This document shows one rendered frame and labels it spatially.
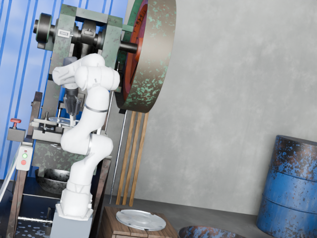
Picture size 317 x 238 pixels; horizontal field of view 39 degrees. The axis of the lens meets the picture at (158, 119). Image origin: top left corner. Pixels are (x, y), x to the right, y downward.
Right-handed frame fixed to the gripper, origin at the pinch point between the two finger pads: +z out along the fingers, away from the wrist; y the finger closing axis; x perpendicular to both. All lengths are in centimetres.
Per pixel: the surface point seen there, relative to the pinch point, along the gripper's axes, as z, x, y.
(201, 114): 53, 184, -3
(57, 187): 45.2, -7.6, -8.1
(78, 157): 23.9, -0.7, 3.8
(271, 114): 56, 236, 50
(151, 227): 45, -10, 64
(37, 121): 8.7, 1.2, -31.6
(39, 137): 13.7, -8.3, -20.5
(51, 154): 20.6, -11.4, -8.0
